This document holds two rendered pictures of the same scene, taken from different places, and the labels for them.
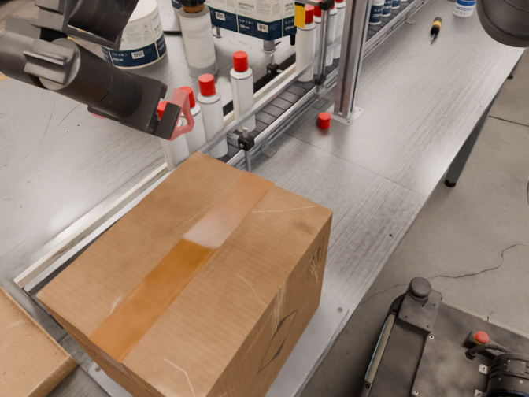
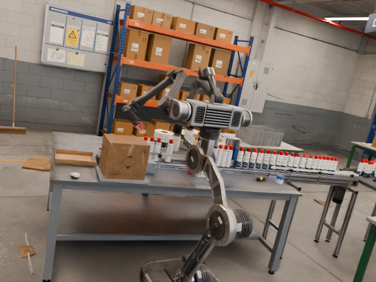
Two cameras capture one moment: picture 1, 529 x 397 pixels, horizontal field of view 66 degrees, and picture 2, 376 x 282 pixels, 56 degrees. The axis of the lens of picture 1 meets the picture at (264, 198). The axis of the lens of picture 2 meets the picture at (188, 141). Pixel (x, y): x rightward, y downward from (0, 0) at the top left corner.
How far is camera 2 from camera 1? 232 cm
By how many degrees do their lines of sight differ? 43
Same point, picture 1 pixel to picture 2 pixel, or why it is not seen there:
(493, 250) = not seen: outside the picture
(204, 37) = (175, 142)
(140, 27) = (164, 136)
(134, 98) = (134, 118)
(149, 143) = not seen: hidden behind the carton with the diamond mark
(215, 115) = (157, 147)
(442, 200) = (259, 274)
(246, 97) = (168, 150)
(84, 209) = not seen: hidden behind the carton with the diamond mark
